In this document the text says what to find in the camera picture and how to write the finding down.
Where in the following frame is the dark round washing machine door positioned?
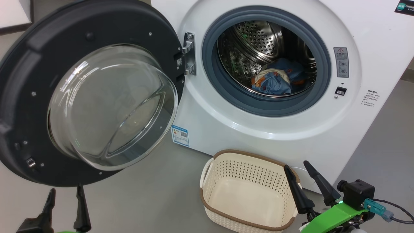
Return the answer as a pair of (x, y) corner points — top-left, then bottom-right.
(0, 0), (185, 187)

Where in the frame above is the round white filter cover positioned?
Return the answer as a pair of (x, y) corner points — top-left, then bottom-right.
(290, 166), (319, 192)

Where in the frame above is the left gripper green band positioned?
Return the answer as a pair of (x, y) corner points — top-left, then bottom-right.
(16, 184), (92, 233)

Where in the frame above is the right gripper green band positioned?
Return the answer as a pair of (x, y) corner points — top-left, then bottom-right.
(284, 161), (376, 233)

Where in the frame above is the teal blue garment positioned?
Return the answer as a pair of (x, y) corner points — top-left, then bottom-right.
(268, 58), (308, 85)

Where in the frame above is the silver door hinge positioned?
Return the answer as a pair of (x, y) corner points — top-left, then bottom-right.
(182, 32), (196, 76)

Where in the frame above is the grey rubber door gasket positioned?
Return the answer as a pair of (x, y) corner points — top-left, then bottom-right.
(202, 6), (332, 117)

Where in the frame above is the cream perforated laundry basket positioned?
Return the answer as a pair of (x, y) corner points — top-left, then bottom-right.
(200, 149), (303, 233)

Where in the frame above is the grey warning sticker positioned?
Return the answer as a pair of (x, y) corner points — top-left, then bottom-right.
(333, 47), (349, 78)

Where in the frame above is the white front-load washing machine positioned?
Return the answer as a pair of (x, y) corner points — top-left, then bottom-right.
(150, 0), (414, 194)

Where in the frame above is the perforated steel drum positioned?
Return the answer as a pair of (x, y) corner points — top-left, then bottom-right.
(217, 20), (317, 97)

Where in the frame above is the black brand sticker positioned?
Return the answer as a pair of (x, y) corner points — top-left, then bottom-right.
(395, 0), (414, 17)

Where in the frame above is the teal cable connector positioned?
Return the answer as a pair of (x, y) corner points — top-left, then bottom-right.
(363, 198), (394, 222)

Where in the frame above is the thin black cable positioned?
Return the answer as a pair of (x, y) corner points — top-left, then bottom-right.
(372, 198), (414, 224)

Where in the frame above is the blue energy label sticker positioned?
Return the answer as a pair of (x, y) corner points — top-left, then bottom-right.
(171, 125), (190, 147)

